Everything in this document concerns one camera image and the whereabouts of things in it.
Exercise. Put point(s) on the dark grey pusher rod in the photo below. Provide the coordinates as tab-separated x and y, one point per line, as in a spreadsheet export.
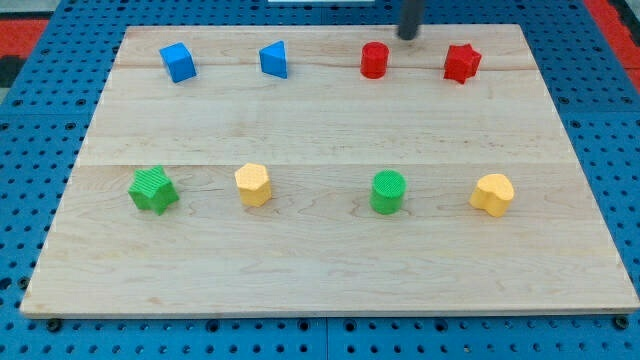
410	19

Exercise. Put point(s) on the yellow heart block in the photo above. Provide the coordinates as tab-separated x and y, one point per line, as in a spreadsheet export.
493	193

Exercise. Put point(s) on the red cylinder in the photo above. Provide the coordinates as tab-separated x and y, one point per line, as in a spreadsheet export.
374	60

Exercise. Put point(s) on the green cylinder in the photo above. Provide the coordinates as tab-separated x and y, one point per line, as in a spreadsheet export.
387	192

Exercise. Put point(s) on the red star block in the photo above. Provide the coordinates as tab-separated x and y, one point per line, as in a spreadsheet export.
461	63

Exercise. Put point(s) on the blue triangular prism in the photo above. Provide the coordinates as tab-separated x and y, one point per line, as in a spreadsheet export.
273	60

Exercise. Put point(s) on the yellow hexagon block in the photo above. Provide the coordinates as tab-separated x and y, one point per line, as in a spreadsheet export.
253	184

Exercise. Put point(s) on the blue cube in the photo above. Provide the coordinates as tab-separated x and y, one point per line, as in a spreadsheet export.
178	61

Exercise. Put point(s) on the green star block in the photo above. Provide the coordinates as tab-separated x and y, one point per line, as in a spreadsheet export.
153	190

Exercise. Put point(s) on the wooden board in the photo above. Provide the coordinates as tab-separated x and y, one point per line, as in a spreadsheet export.
317	248

